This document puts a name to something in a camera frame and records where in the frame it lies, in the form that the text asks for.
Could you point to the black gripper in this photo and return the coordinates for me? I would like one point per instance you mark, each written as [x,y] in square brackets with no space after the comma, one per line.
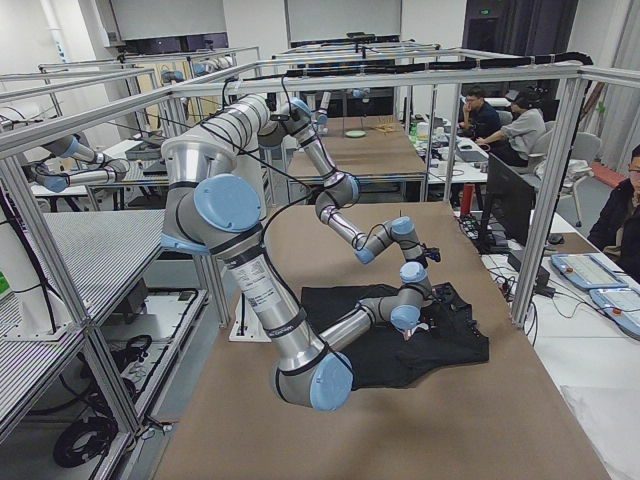
[443,295]

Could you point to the black printed t-shirt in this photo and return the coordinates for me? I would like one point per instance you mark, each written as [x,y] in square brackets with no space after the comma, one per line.
[447,336]

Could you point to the black computer monitor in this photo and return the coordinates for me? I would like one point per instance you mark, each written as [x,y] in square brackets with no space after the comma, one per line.
[509,201]

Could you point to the teach pendant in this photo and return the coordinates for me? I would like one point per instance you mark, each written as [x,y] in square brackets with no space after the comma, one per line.
[586,272]
[621,305]

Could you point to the person in grey hoodie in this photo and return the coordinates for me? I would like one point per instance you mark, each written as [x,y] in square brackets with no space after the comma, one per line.
[513,142]

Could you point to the person in dark shirt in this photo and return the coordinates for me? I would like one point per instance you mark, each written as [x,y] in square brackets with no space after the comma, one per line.
[479,118]

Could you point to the person in black jacket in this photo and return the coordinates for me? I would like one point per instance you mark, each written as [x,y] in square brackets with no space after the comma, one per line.
[616,232]

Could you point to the aluminium cage frame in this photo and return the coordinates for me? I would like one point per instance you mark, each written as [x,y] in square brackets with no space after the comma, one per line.
[251,119]

